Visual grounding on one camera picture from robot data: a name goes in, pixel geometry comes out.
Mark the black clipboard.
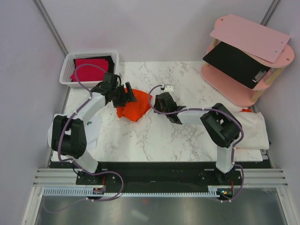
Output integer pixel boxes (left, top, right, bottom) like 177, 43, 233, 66
203, 42, 270, 89

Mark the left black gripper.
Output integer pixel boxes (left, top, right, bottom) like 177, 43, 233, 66
111, 82, 136, 108

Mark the white cloth at right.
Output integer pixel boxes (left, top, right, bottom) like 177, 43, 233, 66
232, 112, 270, 150

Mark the magenta t shirt in basket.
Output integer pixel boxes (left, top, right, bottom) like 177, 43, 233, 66
74, 59, 109, 82

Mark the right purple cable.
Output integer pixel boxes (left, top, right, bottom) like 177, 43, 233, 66
149, 84, 246, 203

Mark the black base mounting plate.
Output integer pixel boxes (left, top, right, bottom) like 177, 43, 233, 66
48, 160, 244, 196

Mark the loose pink board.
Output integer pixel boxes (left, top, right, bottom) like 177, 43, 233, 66
210, 14, 290, 63

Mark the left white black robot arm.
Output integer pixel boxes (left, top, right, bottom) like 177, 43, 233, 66
50, 73, 137, 184

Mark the white cloth at left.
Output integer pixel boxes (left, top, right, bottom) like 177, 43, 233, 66
47, 116, 102, 150

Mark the white slotted cable duct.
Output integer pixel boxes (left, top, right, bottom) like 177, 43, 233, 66
43, 186, 220, 197

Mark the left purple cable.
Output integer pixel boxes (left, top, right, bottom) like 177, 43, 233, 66
42, 63, 124, 214

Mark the purple cable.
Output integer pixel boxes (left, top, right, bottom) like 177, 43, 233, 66
42, 63, 124, 214
149, 84, 246, 203

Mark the white plastic laundry basket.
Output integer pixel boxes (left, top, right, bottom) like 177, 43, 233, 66
60, 50, 119, 89

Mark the aluminium rail frame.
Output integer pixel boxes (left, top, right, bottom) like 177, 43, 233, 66
22, 164, 289, 225

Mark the white cloth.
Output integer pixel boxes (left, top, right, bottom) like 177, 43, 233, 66
47, 116, 102, 150
232, 112, 270, 150

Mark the pink two-tier shelf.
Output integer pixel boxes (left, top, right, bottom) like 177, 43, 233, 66
201, 16, 294, 107

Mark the orange t shirt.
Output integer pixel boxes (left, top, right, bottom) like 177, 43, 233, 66
116, 89, 150, 122

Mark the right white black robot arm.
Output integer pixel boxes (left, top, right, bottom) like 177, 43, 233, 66
148, 84, 244, 185

